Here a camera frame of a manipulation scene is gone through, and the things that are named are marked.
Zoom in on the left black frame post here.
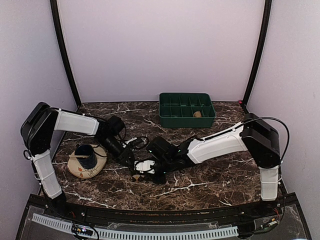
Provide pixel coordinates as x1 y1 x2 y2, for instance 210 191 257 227
49 0 82 107

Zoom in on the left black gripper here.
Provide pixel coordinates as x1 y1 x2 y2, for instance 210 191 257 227
96 135 135 169

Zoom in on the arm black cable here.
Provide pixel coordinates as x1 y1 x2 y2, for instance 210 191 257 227
242 117 290 161
117 124 149 151

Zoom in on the tan brown sock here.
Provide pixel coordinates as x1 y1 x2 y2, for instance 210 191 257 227
193 111 202 118

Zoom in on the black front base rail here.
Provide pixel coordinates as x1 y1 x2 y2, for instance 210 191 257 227
27 194 298 227

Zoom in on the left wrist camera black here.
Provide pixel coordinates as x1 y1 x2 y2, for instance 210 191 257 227
107 115 125 136

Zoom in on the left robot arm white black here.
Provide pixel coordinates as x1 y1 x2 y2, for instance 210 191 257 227
20 102 135 200

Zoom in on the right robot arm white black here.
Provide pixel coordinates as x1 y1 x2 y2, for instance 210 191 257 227
134 113 282 217

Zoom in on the brown argyle sock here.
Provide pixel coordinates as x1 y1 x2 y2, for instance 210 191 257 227
131 174 145 182

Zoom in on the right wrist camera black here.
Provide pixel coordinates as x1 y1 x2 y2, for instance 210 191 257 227
146 136 176 161

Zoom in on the right black frame post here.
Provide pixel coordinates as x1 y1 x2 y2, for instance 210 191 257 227
240 0 273 112

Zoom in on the cream plate with leaf pattern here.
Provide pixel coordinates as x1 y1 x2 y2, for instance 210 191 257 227
67 144 108 179

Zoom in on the white slotted cable duct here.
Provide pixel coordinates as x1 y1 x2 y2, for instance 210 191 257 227
31 213 239 240

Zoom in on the green divided plastic tray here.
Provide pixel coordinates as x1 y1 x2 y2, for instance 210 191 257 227
159 92 217 128

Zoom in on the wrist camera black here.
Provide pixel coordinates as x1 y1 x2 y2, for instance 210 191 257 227
146 136 176 161
107 115 125 136

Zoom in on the black frame post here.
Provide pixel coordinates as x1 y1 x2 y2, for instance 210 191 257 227
240 0 273 112
49 0 82 107

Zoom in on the dark blue ceramic cup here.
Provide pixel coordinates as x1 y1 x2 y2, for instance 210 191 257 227
74 144 97 169

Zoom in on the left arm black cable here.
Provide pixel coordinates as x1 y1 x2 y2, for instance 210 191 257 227
117 124 149 151

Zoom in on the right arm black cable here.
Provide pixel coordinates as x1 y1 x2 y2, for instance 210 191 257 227
242 117 290 161

